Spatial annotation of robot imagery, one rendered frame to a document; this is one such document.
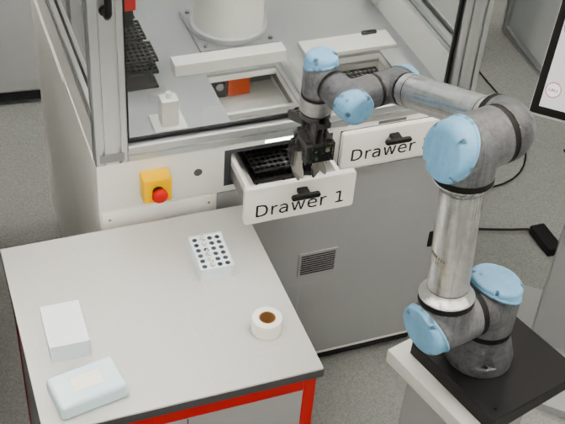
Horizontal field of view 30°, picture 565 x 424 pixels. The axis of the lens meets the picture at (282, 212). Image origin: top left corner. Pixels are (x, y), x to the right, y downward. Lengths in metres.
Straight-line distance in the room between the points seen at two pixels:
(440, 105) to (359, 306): 1.19
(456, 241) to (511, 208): 2.05
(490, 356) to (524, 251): 1.61
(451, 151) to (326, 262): 1.17
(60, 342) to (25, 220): 1.58
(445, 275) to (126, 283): 0.81
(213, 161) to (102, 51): 0.45
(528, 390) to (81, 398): 0.95
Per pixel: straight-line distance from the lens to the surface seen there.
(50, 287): 2.54
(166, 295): 2.50
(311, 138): 2.40
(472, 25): 2.73
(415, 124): 2.81
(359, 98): 2.22
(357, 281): 3.15
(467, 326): 2.19
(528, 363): 2.42
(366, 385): 3.35
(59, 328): 2.37
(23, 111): 4.41
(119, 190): 2.63
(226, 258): 2.56
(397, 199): 2.99
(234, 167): 2.65
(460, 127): 1.92
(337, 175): 2.60
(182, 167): 2.63
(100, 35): 2.37
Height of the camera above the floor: 2.54
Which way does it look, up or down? 41 degrees down
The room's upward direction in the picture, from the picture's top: 5 degrees clockwise
